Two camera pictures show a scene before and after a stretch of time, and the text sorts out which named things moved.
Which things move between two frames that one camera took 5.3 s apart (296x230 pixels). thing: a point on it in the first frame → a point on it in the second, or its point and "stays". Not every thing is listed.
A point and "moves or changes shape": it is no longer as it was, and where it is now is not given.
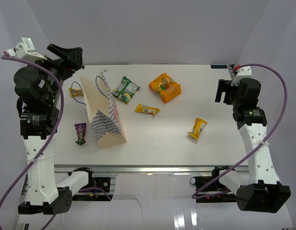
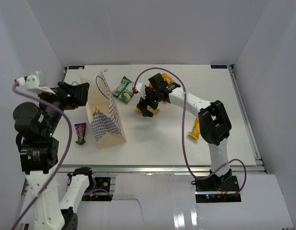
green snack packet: (125, 90) stays
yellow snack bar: (144, 109) stays
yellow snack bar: (199, 124) stays
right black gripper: (223, 86) → (143, 105)
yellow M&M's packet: (76, 92) moves or changes shape
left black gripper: (74, 54) → (78, 92)
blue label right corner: (219, 66) stays
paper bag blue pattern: (102, 112) stays
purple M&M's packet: (80, 128) stays
